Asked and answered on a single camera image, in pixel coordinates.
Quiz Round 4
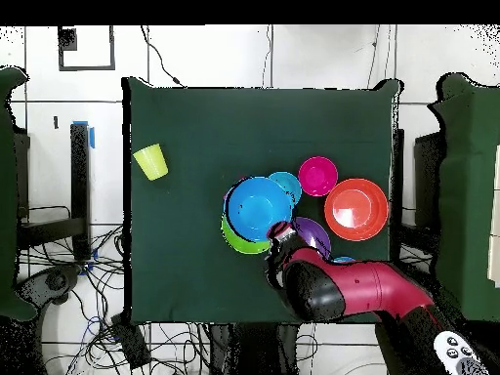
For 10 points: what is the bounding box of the black square floor frame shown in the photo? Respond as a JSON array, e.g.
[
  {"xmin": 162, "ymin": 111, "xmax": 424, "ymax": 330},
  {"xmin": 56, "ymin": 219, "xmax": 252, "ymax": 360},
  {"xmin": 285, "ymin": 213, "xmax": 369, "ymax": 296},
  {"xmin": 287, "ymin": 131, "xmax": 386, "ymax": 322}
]
[{"xmin": 57, "ymin": 24, "xmax": 117, "ymax": 72}]

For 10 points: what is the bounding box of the black metal frame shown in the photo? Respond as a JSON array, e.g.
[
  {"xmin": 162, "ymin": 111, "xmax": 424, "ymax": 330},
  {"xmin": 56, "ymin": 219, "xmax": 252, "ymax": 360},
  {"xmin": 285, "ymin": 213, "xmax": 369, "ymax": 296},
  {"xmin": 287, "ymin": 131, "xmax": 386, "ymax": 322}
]
[
  {"xmin": 389, "ymin": 127, "xmax": 406, "ymax": 269},
  {"xmin": 15, "ymin": 122, "xmax": 93, "ymax": 262}
]

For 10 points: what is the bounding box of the pink bowl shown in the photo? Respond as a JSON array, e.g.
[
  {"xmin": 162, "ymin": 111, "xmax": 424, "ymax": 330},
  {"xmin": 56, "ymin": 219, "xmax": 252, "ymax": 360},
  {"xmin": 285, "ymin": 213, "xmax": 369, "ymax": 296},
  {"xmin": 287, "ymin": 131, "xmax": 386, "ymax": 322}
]
[{"xmin": 297, "ymin": 155, "xmax": 340, "ymax": 198}]

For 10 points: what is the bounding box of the purple bowl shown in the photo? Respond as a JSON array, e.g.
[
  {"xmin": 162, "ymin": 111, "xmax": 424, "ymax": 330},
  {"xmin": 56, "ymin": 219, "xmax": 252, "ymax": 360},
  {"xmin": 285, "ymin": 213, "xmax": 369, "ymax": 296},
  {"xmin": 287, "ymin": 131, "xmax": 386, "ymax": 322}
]
[{"xmin": 290, "ymin": 216, "xmax": 333, "ymax": 261}]

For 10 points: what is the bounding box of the blue tape strip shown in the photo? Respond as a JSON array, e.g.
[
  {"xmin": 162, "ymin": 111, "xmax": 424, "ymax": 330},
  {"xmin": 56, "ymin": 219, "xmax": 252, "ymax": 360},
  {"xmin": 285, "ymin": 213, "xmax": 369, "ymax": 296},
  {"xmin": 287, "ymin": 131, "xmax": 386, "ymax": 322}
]
[{"xmin": 71, "ymin": 119, "xmax": 97, "ymax": 150}]

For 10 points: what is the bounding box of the green-covered side table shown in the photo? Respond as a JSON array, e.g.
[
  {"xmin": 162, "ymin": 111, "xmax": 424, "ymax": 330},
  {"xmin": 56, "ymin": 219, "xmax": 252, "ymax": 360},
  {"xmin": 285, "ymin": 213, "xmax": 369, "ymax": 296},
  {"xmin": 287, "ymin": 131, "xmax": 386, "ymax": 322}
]
[
  {"xmin": 0, "ymin": 65, "xmax": 38, "ymax": 321},
  {"xmin": 423, "ymin": 71, "xmax": 500, "ymax": 323}
]

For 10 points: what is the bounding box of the small cyan bowl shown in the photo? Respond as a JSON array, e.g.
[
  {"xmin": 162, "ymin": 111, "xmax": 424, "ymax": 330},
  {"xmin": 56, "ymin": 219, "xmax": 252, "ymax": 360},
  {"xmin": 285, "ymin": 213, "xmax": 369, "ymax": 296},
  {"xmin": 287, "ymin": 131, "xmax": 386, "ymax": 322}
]
[{"xmin": 268, "ymin": 170, "xmax": 303, "ymax": 207}]

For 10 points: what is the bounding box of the yellow cup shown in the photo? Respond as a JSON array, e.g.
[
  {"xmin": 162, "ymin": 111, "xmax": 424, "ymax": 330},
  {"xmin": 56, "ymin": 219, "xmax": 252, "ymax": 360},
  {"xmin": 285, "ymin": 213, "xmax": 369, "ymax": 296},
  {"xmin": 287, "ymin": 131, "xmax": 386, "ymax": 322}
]
[{"xmin": 132, "ymin": 143, "xmax": 170, "ymax": 183}]

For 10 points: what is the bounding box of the large blue bowl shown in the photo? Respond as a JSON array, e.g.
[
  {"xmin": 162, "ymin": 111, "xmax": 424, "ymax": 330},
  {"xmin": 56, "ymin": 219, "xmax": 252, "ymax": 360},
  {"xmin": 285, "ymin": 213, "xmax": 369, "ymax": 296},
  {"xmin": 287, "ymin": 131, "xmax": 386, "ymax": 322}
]
[{"xmin": 224, "ymin": 176, "xmax": 295, "ymax": 244}]

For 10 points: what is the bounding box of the dark grey floor box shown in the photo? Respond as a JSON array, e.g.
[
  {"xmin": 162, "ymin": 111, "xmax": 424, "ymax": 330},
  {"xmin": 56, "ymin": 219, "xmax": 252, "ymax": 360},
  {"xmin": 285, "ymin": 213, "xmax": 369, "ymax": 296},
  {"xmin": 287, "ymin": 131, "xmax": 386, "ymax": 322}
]
[{"xmin": 110, "ymin": 312, "xmax": 152, "ymax": 370}]

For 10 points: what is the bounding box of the green bowl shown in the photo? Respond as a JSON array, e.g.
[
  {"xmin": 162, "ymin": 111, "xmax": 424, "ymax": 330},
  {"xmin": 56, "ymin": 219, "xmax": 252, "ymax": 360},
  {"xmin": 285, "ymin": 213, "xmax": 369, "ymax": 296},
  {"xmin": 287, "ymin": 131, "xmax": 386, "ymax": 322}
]
[{"xmin": 220, "ymin": 213, "xmax": 273, "ymax": 256}]

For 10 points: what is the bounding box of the black floor cable with plug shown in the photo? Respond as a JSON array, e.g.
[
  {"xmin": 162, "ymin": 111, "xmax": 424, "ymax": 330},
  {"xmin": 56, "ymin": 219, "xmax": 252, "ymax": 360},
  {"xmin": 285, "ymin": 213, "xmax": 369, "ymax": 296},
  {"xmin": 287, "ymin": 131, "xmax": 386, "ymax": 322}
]
[{"xmin": 139, "ymin": 24, "xmax": 186, "ymax": 88}]

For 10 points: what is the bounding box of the thin black floor cable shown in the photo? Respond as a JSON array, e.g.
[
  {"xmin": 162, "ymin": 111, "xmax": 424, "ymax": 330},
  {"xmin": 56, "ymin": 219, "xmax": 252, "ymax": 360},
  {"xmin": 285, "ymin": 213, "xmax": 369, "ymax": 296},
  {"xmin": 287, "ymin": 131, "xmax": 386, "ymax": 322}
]
[
  {"xmin": 260, "ymin": 24, "xmax": 274, "ymax": 88},
  {"xmin": 365, "ymin": 24, "xmax": 382, "ymax": 90}
]

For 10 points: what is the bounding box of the dark green table cloth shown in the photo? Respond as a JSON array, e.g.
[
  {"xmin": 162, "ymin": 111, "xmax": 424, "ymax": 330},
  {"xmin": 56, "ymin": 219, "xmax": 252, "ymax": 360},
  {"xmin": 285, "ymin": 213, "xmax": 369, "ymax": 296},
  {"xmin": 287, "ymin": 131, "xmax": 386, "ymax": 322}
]
[{"xmin": 122, "ymin": 76, "xmax": 403, "ymax": 326}]

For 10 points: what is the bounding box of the orange bowl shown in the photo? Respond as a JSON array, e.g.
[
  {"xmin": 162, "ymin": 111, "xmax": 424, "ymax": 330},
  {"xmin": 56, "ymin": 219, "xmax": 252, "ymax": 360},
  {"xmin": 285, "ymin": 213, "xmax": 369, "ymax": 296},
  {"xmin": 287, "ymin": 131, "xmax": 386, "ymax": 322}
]
[{"xmin": 323, "ymin": 178, "xmax": 391, "ymax": 242}]

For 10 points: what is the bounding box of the white sheet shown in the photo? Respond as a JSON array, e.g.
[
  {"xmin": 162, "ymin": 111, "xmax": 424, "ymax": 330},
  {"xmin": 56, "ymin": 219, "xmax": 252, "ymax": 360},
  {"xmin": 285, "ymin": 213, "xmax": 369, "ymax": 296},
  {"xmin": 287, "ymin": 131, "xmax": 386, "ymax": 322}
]
[{"xmin": 486, "ymin": 144, "xmax": 500, "ymax": 289}]

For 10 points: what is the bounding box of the tangle of floor cables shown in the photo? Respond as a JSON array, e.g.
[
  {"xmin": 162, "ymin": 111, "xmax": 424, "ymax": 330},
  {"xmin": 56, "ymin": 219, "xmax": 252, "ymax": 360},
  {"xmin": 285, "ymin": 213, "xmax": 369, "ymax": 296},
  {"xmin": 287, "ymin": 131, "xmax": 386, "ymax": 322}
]
[{"xmin": 17, "ymin": 224, "xmax": 210, "ymax": 375}]

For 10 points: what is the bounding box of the black equipment box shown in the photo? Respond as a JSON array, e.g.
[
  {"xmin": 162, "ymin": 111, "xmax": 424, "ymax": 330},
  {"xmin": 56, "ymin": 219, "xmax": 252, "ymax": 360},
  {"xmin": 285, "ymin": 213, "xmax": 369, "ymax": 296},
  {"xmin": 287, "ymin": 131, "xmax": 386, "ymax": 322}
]
[
  {"xmin": 413, "ymin": 131, "xmax": 446, "ymax": 231},
  {"xmin": 13, "ymin": 130, "xmax": 31, "ymax": 220}
]

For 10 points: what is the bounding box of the grey round floor base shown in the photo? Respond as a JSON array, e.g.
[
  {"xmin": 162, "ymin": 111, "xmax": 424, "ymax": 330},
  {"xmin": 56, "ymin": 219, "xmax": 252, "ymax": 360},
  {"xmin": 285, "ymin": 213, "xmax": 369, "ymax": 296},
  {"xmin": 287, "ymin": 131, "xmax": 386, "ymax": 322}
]
[{"xmin": 17, "ymin": 265, "xmax": 83, "ymax": 310}]

